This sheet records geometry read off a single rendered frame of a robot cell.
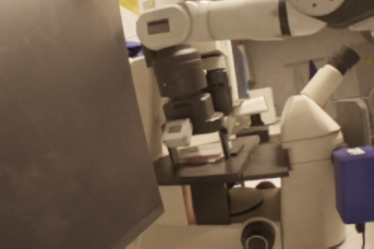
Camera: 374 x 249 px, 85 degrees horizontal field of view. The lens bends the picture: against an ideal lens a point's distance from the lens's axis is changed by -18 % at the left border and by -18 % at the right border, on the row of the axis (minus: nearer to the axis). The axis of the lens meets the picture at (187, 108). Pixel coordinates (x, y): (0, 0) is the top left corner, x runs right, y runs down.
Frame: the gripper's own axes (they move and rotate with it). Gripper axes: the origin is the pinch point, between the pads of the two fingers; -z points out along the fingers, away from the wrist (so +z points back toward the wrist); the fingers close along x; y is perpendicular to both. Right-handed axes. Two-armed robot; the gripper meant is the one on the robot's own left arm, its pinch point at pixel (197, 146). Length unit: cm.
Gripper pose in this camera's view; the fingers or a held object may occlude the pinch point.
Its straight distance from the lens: 47.9
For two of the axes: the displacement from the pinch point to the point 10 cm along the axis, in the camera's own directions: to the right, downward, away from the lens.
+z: -2.3, -9.5, -1.8
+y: -3.2, 2.5, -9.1
